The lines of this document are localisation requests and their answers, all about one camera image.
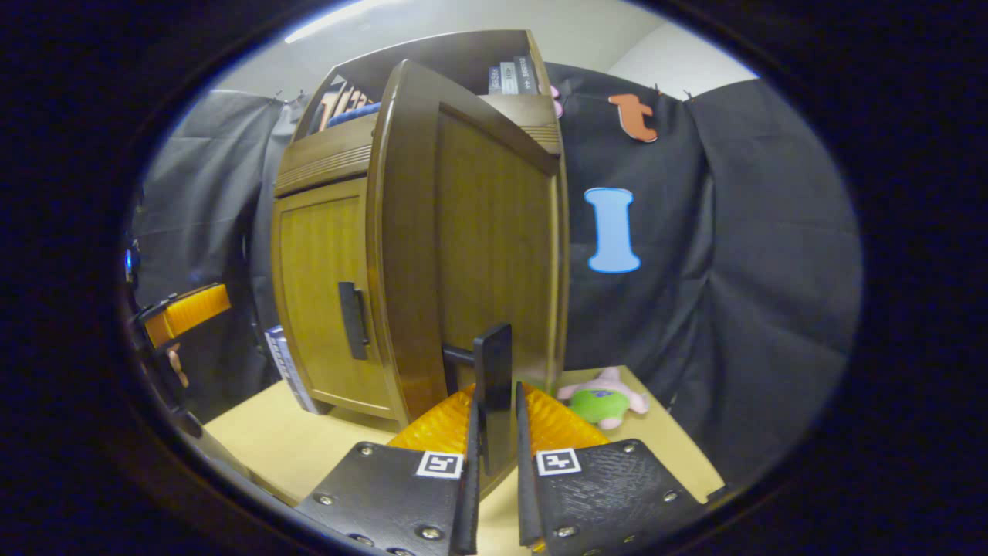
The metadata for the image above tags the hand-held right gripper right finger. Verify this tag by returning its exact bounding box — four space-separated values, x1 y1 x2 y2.
515 381 711 555

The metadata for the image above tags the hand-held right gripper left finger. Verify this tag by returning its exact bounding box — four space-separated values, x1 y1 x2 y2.
293 384 483 556

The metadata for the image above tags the wooden shoe cabinet door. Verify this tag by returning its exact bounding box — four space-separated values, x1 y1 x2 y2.
272 179 387 418
367 60 568 433

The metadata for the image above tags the wooden double-door shoe cabinet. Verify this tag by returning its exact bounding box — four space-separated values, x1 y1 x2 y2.
270 29 570 433

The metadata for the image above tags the pink and green plush toy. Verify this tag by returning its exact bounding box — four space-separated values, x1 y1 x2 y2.
557 367 650 431

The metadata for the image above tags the navy book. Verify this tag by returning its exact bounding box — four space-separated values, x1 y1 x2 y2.
274 332 310 410

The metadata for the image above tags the light blue book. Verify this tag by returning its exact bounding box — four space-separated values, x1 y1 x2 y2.
286 347 320 415

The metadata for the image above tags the blue folded towel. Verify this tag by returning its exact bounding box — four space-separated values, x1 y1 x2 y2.
326 102 381 129

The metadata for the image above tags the black backdrop cloth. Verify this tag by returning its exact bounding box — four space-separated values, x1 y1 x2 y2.
131 62 863 495

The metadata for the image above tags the black door handle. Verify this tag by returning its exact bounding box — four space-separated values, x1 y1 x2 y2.
442 323 514 473
338 282 371 361

